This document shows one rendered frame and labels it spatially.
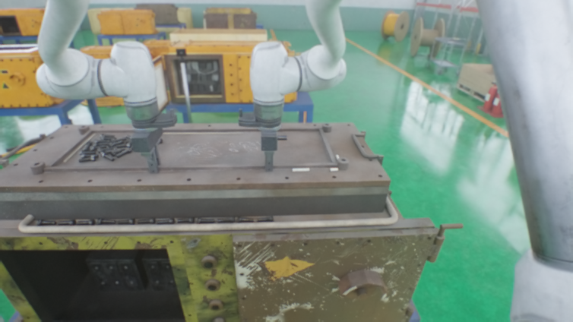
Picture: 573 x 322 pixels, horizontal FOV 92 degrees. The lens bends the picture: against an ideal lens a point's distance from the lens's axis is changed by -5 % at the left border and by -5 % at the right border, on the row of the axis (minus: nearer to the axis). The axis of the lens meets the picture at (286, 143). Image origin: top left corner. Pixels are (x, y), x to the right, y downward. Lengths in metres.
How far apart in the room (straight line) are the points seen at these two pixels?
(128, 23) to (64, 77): 9.15
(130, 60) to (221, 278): 0.74
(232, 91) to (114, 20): 6.98
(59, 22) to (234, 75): 2.93
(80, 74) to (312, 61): 0.59
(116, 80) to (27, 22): 10.62
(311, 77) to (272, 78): 0.11
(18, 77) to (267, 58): 3.76
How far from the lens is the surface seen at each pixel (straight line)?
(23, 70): 4.29
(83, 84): 0.90
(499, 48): 0.47
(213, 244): 0.98
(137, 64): 0.86
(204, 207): 0.98
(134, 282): 1.56
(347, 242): 0.98
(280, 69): 0.80
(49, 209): 1.19
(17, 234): 1.22
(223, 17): 9.29
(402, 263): 1.13
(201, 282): 1.13
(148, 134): 0.93
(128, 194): 1.02
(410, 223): 1.06
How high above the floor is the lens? 1.90
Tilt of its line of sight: 28 degrees down
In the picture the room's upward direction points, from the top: 2 degrees clockwise
